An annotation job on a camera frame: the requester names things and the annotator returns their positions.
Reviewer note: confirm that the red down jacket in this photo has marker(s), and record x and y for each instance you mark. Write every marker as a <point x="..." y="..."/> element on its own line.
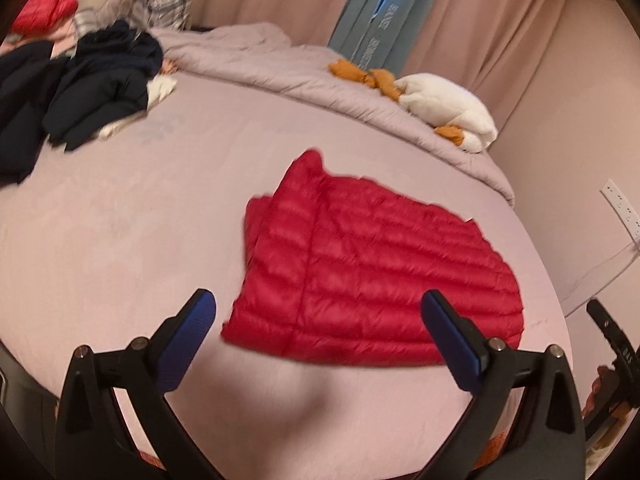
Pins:
<point x="375" y="260"/>

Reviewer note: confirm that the white goose plush toy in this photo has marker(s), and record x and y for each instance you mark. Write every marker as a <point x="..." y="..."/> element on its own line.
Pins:
<point x="445" y="100"/>

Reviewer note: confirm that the folded red garment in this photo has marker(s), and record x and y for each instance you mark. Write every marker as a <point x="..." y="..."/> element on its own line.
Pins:
<point x="45" y="2"/>

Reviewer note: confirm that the navy hooded jacket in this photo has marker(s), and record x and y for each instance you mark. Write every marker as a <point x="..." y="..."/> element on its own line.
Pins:
<point x="100" y="85"/>

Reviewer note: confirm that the bed with pink sheet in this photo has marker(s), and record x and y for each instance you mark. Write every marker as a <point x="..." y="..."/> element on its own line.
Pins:
<point x="150" y="210"/>

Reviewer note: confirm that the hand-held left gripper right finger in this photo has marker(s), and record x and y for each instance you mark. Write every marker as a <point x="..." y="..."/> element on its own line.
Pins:
<point x="450" y="340"/>

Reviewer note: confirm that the plaid pillow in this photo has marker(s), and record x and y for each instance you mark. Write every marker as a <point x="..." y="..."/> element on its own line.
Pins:
<point x="175" y="5"/>

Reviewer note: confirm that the white garment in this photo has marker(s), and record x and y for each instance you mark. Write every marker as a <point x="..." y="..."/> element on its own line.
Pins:
<point x="162" y="87"/>

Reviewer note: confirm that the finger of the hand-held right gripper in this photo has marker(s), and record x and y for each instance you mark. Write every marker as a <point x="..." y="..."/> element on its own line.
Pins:
<point x="617" y="340"/>

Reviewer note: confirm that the pink garment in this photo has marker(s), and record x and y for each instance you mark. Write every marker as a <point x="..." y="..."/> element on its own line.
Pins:
<point x="62" y="40"/>

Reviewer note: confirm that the person's right hand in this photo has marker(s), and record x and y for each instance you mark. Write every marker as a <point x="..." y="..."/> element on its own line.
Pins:
<point x="602" y="387"/>

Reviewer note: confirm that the grey quilt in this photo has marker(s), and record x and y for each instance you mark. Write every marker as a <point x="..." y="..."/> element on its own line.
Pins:
<point x="280" y="65"/>

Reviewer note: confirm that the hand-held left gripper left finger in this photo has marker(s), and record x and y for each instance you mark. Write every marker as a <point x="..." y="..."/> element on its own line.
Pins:
<point x="192" y="330"/>

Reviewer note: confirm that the white wall socket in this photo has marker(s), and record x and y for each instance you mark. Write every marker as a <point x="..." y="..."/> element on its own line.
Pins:
<point x="622" y="205"/>

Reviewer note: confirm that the blue curtain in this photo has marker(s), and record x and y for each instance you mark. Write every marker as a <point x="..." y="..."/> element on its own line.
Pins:
<point x="370" y="25"/>

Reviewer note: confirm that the dark bedside furniture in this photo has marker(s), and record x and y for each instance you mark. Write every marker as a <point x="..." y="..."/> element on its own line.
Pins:
<point x="22" y="425"/>

